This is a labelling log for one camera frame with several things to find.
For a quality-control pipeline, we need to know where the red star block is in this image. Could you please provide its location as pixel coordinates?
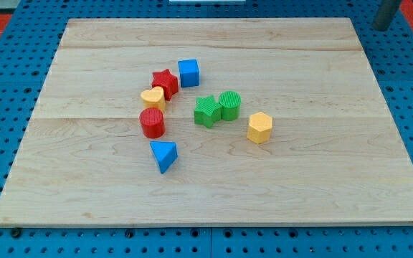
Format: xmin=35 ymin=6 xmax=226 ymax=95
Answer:
xmin=151 ymin=69 xmax=179 ymax=101

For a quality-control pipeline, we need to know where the yellow heart block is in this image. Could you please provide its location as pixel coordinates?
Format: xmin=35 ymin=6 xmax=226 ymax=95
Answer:
xmin=140 ymin=86 xmax=166 ymax=112

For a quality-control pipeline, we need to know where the blue cube block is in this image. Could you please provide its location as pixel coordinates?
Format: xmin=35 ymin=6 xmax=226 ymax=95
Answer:
xmin=178 ymin=59 xmax=200 ymax=87

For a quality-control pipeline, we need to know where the blue triangle block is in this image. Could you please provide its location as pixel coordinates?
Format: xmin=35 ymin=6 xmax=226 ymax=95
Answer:
xmin=150 ymin=141 xmax=178 ymax=174

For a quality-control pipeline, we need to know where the yellow hexagon block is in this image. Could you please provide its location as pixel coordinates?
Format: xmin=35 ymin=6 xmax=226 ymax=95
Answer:
xmin=247 ymin=112 xmax=272 ymax=144

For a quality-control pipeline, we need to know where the red cylinder block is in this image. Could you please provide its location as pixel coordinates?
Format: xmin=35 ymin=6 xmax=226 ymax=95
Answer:
xmin=139 ymin=107 xmax=166 ymax=138

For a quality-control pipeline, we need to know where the green star block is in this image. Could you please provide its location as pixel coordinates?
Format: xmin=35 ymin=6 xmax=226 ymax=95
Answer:
xmin=194 ymin=95 xmax=222 ymax=128

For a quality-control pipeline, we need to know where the wooden board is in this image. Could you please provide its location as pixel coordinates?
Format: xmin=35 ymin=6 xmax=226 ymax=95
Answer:
xmin=0 ymin=18 xmax=413 ymax=228

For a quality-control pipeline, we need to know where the grey cylindrical post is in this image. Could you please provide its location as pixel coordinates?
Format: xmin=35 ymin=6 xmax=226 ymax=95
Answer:
xmin=372 ymin=0 xmax=402 ymax=32

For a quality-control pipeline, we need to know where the green cylinder block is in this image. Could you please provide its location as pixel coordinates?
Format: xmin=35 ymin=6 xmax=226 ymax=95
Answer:
xmin=219 ymin=91 xmax=242 ymax=121

